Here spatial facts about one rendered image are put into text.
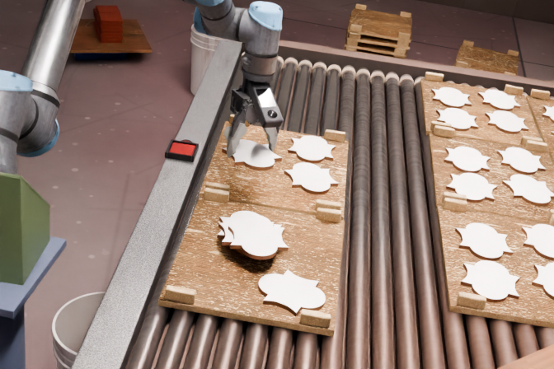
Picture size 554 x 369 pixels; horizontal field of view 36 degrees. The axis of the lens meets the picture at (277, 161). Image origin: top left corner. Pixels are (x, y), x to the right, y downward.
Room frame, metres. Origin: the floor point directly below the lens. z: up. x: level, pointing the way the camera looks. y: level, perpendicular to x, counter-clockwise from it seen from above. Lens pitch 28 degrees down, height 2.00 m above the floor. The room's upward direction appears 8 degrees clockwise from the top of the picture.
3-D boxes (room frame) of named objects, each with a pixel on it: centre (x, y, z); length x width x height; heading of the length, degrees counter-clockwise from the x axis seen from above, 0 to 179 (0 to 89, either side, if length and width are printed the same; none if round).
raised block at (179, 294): (1.33, 0.15, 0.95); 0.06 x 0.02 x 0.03; 87
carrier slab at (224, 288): (1.52, 0.01, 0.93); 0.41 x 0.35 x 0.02; 177
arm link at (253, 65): (1.79, 0.07, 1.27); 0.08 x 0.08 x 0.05
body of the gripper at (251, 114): (1.80, 0.07, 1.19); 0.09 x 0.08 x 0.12; 31
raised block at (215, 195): (1.72, 0.13, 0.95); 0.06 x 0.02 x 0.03; 87
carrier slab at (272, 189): (1.94, -0.01, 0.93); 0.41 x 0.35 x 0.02; 178
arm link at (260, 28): (1.80, 0.07, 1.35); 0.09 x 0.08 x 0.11; 77
